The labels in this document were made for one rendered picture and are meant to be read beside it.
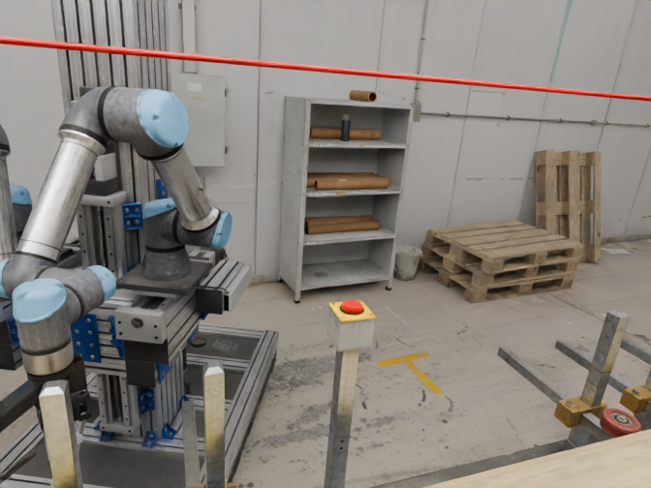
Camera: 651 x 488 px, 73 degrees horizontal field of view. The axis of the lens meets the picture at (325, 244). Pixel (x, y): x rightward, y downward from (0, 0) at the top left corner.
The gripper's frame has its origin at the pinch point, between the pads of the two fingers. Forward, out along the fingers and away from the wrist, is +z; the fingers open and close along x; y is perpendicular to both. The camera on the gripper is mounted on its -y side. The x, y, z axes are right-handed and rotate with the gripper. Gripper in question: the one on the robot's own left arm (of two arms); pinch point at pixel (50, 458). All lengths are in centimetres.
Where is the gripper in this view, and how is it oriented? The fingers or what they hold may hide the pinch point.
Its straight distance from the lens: 106.6
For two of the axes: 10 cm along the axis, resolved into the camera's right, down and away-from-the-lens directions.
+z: -0.7, 9.4, 3.3
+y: 7.8, -1.6, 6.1
